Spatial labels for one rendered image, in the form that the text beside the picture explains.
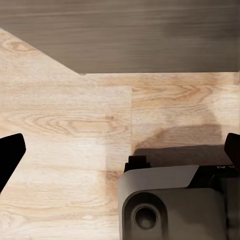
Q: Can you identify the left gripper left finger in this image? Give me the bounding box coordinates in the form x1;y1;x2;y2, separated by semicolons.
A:
0;133;26;193

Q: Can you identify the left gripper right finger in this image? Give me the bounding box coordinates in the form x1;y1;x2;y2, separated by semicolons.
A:
224;132;240;173

